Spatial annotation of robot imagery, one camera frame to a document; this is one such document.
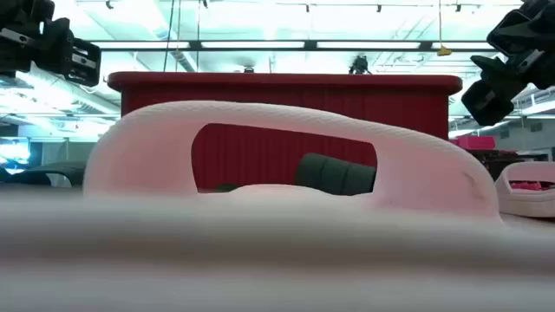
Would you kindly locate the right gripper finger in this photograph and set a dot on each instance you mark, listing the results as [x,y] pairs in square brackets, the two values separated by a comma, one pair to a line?
[516,32]
[492,97]

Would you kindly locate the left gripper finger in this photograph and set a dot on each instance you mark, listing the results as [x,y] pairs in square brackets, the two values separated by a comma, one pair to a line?
[86,63]
[54,45]

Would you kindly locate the pink slide sandal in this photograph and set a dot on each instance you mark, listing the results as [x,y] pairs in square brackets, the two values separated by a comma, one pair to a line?
[520,203]
[143,147]

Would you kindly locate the red plastic bin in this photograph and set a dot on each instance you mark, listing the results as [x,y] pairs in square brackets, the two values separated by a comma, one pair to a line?
[282,86]

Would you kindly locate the pink crate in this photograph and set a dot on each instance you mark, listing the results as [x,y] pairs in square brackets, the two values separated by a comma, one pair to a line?
[472,143]

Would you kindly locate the yellow hanging tag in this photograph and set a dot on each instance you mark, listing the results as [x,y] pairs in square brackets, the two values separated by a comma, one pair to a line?
[444,51]

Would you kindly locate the glowing background screen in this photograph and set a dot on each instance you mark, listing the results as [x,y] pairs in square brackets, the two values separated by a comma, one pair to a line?
[13,152]

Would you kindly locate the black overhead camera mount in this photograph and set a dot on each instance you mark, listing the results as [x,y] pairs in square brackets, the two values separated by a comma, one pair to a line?
[359,66]

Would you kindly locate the black overhead frame bar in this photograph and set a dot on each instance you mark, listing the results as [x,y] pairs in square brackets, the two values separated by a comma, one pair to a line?
[260,49]

